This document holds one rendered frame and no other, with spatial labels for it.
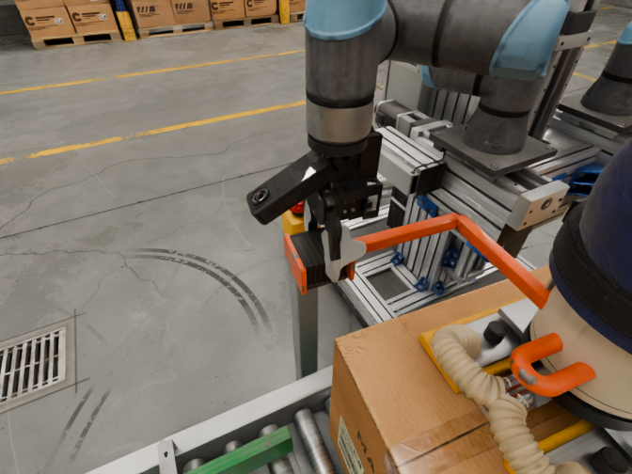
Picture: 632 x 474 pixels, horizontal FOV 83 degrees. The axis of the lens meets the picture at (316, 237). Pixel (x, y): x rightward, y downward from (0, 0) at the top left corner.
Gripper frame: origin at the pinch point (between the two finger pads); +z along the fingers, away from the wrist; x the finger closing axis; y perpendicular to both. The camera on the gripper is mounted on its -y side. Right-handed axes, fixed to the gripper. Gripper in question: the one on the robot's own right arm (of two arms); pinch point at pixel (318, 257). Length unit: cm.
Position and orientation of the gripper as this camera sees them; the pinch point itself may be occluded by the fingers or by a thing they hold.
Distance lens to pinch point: 54.8
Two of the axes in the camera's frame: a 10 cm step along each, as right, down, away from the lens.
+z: -0.1, 7.5, 6.6
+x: -3.6, -6.2, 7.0
